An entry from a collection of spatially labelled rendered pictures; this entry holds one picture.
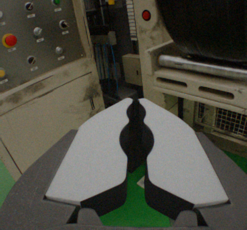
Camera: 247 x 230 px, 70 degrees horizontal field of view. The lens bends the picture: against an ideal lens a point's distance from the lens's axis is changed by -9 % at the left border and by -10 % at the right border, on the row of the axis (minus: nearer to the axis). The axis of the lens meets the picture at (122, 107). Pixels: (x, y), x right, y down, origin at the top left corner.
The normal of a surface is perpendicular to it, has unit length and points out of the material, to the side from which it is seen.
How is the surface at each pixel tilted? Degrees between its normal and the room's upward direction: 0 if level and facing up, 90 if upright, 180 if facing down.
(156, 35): 90
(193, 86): 90
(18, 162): 90
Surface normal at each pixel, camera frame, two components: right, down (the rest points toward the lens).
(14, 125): 0.72, 0.26
